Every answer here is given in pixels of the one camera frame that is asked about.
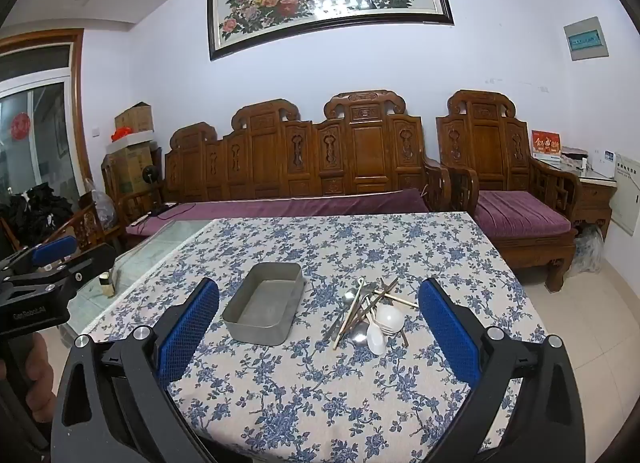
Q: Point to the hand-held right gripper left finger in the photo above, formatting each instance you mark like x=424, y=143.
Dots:
x=190, y=328

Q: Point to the wooden chair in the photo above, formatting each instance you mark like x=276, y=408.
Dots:
x=85, y=225

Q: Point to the red round window decoration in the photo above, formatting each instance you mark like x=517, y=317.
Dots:
x=21, y=125

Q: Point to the black fan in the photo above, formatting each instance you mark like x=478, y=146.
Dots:
x=150, y=175

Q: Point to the orange plastic bag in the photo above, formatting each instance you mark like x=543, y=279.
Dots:
x=122, y=134

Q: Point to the carved wooden armchair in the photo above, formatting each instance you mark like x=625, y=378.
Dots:
x=487, y=153

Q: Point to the pile of black clothes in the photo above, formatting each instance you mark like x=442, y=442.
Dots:
x=35, y=213

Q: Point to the blue floral tablecloth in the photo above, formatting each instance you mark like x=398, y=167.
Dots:
x=310, y=393

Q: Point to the white wall panel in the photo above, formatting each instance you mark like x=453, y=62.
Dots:
x=625, y=193

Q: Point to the red box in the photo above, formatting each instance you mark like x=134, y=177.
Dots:
x=545, y=145

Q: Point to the small cardboard box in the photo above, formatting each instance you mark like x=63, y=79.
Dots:
x=135, y=118

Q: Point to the dark wooden chopstick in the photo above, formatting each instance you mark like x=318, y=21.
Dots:
x=385, y=288

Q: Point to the large cardboard box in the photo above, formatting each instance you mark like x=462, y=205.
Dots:
x=130, y=170

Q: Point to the wooden framed glass door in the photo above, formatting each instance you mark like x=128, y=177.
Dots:
x=45, y=118

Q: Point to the carved wooden sofa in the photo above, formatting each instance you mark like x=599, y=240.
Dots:
x=300, y=158

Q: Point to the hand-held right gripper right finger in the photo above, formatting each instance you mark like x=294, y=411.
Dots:
x=447, y=333

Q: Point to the white and blue box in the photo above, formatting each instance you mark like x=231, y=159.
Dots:
x=607, y=163

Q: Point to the person's left hand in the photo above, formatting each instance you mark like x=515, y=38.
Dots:
x=42, y=373

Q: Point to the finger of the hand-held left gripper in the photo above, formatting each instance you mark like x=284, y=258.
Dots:
x=85, y=268
x=55, y=249

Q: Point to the large metal spoon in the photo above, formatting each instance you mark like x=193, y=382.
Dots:
x=357, y=335

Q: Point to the white plastic fork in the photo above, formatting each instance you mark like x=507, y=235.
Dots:
x=392, y=332

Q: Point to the white plastic bag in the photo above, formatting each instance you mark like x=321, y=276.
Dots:
x=590, y=248

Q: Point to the wooden side table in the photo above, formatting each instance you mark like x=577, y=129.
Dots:
x=595, y=203

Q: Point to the metal fork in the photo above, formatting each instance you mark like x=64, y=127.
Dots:
x=372, y=305

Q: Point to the purple armchair cushion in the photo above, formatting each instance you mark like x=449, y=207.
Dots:
x=515, y=215

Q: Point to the small metal spoon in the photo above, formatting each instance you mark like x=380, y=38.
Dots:
x=348, y=296

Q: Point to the grey wall electrical box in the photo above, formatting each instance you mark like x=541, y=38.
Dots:
x=585, y=40

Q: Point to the clear plastic bag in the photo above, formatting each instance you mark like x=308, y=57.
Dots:
x=102, y=205

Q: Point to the metal tray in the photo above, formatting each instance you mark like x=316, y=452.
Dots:
x=265, y=308

